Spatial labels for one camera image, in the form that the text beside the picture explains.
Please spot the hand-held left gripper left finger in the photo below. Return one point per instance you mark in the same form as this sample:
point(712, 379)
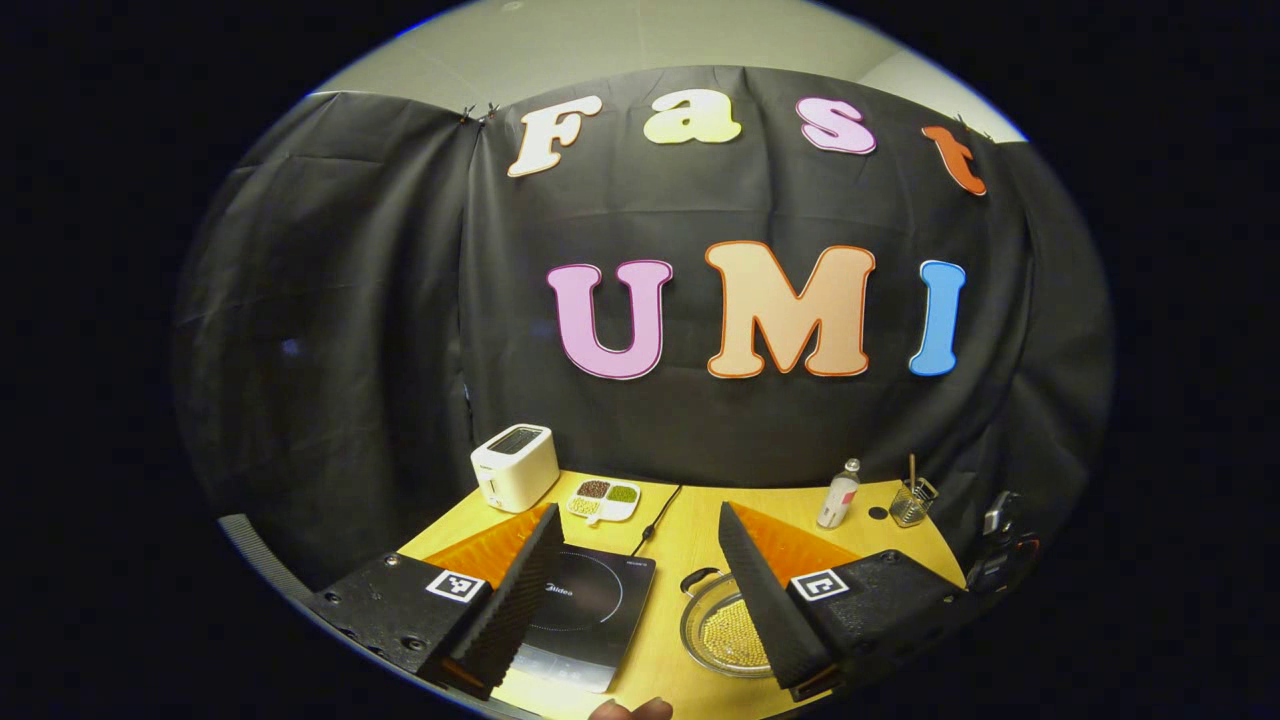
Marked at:
point(520, 610)

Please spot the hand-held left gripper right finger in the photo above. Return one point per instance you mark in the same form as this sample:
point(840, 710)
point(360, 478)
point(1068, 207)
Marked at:
point(765, 620)

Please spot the steel pot with yellow beans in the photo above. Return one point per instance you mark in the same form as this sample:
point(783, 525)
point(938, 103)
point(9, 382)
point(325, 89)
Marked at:
point(715, 630)

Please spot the black induction cooktop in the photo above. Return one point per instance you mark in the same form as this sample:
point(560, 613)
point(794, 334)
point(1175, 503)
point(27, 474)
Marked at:
point(600, 610)

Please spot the white divided bean dish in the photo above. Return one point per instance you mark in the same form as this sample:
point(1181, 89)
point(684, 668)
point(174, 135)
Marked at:
point(605, 500)

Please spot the white toaster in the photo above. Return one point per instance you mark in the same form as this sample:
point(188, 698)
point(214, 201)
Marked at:
point(515, 470)

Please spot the clear plastic bottle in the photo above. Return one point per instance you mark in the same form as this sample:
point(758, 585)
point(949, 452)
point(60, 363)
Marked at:
point(838, 500)

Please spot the grey ribbed strip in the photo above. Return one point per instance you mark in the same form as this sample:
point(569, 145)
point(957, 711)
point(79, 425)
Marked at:
point(255, 555)

